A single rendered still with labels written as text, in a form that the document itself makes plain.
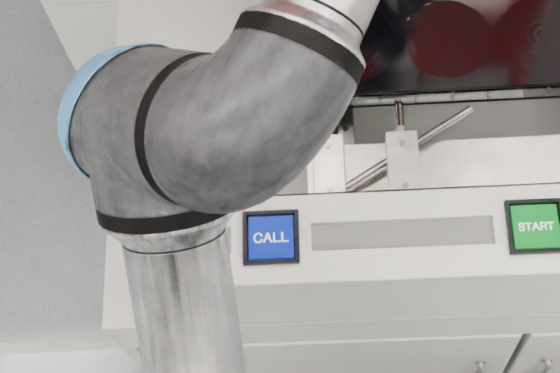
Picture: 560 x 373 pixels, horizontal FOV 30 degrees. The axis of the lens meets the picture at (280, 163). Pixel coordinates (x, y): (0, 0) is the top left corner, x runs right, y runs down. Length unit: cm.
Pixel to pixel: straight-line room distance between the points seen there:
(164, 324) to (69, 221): 132
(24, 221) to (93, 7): 59
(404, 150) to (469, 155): 8
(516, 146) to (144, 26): 49
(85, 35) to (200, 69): 112
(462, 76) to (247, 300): 35
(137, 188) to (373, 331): 50
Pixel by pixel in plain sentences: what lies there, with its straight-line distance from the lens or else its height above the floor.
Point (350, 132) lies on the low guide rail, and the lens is 121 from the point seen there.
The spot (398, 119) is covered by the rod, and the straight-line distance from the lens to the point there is 116.
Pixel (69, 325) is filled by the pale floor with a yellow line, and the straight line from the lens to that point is 208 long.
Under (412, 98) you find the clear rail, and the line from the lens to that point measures 117.
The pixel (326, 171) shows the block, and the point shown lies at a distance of 112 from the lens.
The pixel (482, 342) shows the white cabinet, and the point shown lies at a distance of 128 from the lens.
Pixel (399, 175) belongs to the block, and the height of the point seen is 91.
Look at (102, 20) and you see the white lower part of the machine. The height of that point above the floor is 47.
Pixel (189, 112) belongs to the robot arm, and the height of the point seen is 132.
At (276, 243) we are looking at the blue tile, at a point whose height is 96.
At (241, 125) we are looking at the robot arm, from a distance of 69.
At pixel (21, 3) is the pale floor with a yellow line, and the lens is 243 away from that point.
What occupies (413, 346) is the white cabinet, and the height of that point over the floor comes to 70.
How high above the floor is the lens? 194
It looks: 66 degrees down
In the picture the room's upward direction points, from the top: 10 degrees counter-clockwise
